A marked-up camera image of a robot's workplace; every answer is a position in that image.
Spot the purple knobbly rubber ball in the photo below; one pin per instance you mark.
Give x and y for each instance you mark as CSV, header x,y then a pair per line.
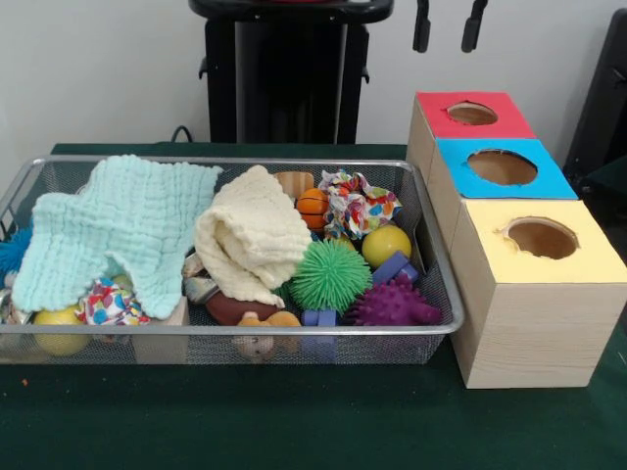
x,y
392,303

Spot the cream muslin cloth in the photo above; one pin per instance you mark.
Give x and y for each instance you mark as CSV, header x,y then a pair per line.
x,y
255,230

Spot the mint green muslin cloth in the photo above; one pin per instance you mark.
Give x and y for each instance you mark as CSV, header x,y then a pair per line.
x,y
122,215

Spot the colourful crumpled cloth ball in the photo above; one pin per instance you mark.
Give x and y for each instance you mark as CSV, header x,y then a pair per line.
x,y
110,303
352,205

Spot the green spiky puffer ball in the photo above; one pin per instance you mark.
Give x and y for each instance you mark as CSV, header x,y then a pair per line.
x,y
330,274

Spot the black chair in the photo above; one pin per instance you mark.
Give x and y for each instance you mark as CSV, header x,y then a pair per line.
x,y
607,98

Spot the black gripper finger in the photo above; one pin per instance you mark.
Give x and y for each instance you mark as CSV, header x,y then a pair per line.
x,y
421,27
471,27

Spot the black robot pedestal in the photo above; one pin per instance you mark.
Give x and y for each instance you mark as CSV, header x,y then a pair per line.
x,y
294,73

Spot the brown toy football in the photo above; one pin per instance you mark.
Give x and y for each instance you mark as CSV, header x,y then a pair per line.
x,y
223,309

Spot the dark green table cloth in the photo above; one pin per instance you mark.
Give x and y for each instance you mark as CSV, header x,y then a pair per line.
x,y
607,183
294,421

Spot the small brown plush doll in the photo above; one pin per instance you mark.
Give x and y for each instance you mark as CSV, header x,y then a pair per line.
x,y
274,319

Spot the yellow smooth ball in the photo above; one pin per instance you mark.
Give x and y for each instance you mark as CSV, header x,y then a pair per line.
x,y
386,247

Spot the wooden three-hole sorting box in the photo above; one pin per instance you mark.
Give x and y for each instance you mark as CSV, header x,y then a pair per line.
x,y
539,333

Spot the small orange basketball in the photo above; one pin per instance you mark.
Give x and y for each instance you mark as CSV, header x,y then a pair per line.
x,y
312,208

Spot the purple plastic block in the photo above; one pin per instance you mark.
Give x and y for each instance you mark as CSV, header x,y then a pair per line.
x,y
392,267

